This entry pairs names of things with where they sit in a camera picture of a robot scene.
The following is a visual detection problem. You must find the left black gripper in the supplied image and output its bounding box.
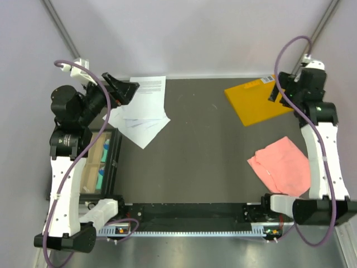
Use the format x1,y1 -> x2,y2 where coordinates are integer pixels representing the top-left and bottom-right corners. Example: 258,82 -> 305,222
76,72 -> 138,126

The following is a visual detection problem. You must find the printed paper sheet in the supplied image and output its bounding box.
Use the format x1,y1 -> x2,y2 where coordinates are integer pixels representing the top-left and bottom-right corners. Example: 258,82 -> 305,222
123,76 -> 166,119

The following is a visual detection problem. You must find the yellow plastic folder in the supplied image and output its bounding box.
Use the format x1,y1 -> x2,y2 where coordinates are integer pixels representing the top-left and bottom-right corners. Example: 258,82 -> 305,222
224,75 -> 293,127

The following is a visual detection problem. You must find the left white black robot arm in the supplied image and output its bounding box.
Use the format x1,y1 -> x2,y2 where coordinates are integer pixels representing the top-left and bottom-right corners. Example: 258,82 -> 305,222
33,58 -> 139,253

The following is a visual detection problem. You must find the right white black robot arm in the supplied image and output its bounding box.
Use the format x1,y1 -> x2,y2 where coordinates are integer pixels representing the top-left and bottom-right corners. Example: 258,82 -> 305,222
260,55 -> 356,226

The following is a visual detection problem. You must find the white paper stack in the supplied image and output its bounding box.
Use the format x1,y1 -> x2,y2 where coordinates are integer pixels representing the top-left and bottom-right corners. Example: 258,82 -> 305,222
109,106 -> 170,149

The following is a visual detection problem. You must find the pink cloth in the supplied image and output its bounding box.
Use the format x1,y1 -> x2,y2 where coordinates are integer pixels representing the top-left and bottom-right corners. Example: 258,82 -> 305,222
247,136 -> 311,197

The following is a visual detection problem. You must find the black framed wooden tray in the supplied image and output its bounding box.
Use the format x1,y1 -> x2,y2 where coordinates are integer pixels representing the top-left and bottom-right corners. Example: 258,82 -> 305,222
80,129 -> 122,199

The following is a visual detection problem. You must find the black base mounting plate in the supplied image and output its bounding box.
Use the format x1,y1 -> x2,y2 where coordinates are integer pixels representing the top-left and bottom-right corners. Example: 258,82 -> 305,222
114,200 -> 281,232

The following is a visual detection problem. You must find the right aluminium frame post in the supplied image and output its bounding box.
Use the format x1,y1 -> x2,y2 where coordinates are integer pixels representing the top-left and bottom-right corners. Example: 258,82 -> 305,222
291,0 -> 342,74

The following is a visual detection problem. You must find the aluminium frame post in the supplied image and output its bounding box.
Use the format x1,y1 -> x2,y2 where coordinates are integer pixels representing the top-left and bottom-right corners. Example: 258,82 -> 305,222
40,0 -> 80,59
291,0 -> 342,74

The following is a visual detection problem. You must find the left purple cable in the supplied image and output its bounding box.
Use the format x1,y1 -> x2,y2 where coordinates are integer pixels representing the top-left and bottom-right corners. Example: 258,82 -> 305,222
44,59 -> 140,267

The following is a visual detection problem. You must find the left aluminium frame post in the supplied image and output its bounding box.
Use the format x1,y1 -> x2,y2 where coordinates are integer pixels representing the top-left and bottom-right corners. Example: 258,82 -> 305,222
40,0 -> 80,59

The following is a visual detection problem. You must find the grey slotted cable duct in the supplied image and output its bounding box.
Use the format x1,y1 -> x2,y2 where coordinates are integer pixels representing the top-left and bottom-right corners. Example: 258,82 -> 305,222
97,223 -> 282,238

